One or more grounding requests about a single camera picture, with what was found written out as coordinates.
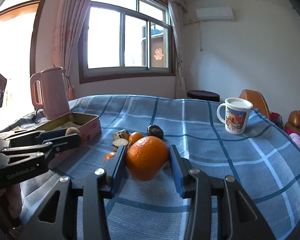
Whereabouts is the small orange tangerine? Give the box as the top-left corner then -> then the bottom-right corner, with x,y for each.
128,132 -> 143,145

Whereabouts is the white cartoon mug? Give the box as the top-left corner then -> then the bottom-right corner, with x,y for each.
216,98 -> 253,135

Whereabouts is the brown leather sofa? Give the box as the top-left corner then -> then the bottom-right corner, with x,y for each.
285,110 -> 300,137

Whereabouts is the dark round stool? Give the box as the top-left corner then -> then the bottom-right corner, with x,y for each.
187,90 -> 220,102

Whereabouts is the sliding glass window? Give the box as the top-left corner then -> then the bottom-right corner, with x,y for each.
78,0 -> 174,83

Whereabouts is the large orange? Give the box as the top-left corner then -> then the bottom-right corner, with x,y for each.
126,136 -> 169,181

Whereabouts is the white wall air conditioner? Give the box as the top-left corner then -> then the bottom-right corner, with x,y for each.
196,7 -> 235,22

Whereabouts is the brown round kiwi fruit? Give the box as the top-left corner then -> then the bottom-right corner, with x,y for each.
65,127 -> 81,137

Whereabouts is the pink curtain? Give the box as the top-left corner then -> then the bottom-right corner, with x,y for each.
52,0 -> 91,100

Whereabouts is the blue plaid tablecloth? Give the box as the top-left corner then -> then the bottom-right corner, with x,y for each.
20,95 -> 300,239

